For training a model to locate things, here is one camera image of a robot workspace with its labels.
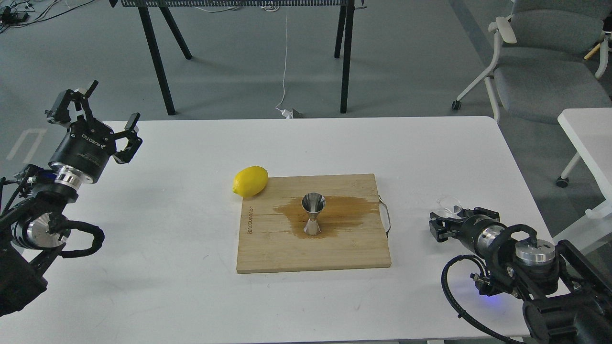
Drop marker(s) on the white power adapter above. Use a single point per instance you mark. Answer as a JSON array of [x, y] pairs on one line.
[[292, 114]]

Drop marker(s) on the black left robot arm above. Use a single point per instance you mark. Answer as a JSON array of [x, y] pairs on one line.
[[34, 231]]

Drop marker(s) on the clear glass measuring cup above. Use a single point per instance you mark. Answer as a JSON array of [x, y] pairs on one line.
[[448, 206]]

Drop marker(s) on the grey office chair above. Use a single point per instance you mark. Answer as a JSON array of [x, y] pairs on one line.
[[537, 70]]

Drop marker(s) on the yellow lemon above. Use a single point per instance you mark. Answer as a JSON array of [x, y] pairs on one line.
[[250, 181]]

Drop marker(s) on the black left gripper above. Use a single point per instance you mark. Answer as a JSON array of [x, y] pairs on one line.
[[89, 143]]

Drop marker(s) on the steel double jigger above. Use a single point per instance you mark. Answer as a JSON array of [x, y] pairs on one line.
[[313, 203]]

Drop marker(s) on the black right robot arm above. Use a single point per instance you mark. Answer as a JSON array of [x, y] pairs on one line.
[[565, 299]]

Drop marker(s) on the bamboo cutting board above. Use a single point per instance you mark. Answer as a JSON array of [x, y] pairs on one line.
[[272, 236]]

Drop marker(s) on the black metal frame table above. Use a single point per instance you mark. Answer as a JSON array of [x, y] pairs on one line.
[[248, 44]]

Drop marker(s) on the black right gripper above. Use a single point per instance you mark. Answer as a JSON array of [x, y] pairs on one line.
[[476, 229]]

